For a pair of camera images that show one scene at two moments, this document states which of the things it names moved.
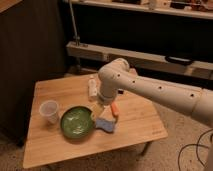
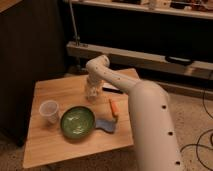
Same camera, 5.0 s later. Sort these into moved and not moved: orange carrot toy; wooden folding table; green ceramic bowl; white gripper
Moved: white gripper
Not moved: wooden folding table; orange carrot toy; green ceramic bowl
